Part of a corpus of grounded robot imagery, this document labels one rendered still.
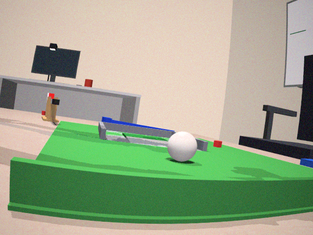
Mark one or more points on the green flat mat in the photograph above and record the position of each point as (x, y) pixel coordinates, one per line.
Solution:
(80, 145)

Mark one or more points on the white golf ball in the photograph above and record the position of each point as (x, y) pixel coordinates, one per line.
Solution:
(182, 146)

